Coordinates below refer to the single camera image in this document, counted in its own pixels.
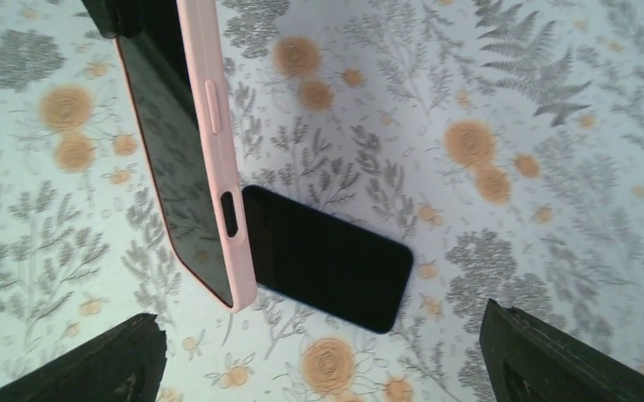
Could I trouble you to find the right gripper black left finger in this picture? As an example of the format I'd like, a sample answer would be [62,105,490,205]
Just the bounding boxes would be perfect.
[0,313,167,402]

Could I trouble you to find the black phone with pink edge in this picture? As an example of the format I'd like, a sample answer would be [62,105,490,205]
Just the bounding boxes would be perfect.
[116,1,257,312]

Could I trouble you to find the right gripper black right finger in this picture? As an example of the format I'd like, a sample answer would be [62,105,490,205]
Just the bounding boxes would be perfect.
[479,299,644,402]

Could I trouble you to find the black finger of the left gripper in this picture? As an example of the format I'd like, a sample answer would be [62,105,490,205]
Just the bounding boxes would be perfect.
[81,0,179,39]

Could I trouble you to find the floral patterned table mat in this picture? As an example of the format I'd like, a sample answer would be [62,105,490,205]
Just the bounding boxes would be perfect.
[0,1,644,401]

